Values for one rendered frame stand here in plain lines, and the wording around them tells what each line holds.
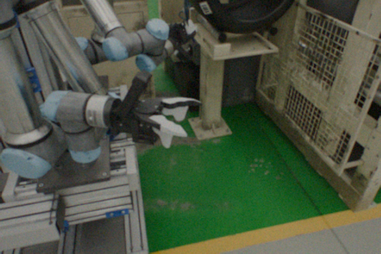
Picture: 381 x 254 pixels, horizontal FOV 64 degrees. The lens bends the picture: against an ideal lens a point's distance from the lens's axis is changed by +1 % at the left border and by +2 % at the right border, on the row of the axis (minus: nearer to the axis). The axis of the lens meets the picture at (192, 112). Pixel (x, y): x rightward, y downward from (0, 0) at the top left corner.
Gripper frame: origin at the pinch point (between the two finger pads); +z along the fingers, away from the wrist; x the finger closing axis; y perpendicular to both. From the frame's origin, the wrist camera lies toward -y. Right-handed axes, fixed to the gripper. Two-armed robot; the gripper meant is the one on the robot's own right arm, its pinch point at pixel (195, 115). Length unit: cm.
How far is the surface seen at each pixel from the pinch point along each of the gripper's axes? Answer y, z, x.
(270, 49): 12, 19, -106
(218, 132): 87, -8, -138
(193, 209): 98, -12, -68
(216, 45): 8, -8, -89
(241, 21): -4, 3, -91
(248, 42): 11, 7, -112
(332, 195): 95, 66, -96
